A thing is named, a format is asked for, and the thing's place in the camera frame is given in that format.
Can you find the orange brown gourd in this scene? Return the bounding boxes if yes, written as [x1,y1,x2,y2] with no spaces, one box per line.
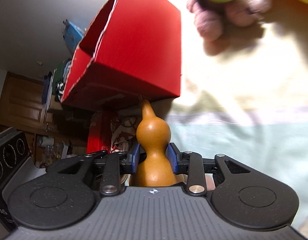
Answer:
[129,99,177,187]

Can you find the patterned pouch red ribbon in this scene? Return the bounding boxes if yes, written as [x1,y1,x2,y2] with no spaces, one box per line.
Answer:
[110,115,140,153]

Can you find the small red gift box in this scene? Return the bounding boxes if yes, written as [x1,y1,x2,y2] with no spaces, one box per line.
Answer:
[86,111,114,154]

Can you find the dark wooden cabinet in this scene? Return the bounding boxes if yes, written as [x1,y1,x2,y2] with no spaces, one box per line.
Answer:
[0,72,91,163]

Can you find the pile of clothes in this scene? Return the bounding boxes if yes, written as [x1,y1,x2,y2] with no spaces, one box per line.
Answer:
[41,59,72,105]

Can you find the large red cardboard box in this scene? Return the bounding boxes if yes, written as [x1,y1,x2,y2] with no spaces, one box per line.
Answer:
[61,0,181,111]

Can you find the blue plastic bag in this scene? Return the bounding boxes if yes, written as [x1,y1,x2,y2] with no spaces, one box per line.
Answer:
[63,20,85,53]

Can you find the pink plush toy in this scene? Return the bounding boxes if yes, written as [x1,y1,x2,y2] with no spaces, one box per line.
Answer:
[187,0,271,41]

